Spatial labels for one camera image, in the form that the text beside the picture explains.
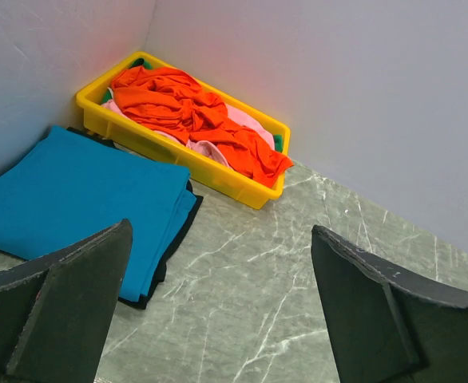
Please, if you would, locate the green t-shirt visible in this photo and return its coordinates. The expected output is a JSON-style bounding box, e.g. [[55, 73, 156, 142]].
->
[[100, 57, 284, 154]]

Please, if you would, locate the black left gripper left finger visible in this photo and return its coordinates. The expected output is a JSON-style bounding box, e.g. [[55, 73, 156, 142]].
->
[[0, 219, 133, 382]]

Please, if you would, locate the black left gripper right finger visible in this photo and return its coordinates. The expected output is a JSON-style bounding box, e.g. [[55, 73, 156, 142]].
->
[[311, 225, 468, 382]]

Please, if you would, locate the pink t-shirt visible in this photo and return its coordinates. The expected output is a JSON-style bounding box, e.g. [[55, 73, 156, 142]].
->
[[101, 99, 276, 168]]

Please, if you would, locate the folded blue t-shirt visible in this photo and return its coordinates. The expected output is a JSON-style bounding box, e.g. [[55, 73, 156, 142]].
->
[[0, 125, 198, 303]]

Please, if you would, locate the folded black t-shirt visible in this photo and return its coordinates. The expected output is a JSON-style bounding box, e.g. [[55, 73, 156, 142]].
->
[[0, 126, 204, 310]]

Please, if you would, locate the yellow plastic bin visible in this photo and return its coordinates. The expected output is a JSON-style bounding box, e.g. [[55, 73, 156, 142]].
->
[[76, 51, 285, 209]]

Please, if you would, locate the orange t-shirt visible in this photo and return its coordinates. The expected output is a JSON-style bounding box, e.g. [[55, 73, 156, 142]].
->
[[110, 66, 293, 188]]

